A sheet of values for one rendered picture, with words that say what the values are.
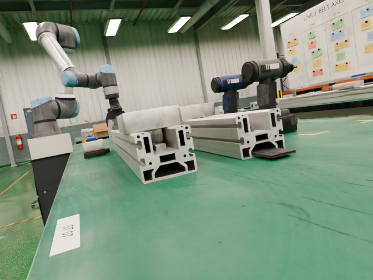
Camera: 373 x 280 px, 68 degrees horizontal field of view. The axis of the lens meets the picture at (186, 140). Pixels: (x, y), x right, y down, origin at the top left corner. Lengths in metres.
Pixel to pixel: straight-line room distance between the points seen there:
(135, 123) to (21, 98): 11.92
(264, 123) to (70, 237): 0.41
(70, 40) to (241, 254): 1.67
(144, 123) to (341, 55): 3.53
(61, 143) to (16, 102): 10.80
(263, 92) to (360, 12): 3.07
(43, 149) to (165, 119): 1.18
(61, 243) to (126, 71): 12.33
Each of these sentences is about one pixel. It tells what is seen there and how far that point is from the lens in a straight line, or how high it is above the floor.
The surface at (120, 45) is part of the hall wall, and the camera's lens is 12.82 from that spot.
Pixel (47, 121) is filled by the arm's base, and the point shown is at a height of 0.97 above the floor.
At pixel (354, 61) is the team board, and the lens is 3.84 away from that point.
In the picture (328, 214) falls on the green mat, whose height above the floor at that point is 0.78.
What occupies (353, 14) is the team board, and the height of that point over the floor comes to 1.65.
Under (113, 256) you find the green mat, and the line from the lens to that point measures 0.25.
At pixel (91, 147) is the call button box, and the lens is 1.10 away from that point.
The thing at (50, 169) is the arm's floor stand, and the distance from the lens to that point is 1.68.
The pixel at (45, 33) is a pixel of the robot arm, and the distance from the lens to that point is 1.69.
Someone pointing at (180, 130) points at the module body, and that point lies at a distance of 0.50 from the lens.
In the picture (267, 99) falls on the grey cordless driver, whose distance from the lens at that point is 0.82.
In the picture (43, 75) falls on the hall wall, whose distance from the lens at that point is 12.42.
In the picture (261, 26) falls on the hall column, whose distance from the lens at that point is 9.66.
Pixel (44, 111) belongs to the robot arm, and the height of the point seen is 1.03.
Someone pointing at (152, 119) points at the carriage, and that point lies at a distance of 0.54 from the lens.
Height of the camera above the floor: 0.89
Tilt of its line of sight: 5 degrees down
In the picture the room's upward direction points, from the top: 10 degrees counter-clockwise
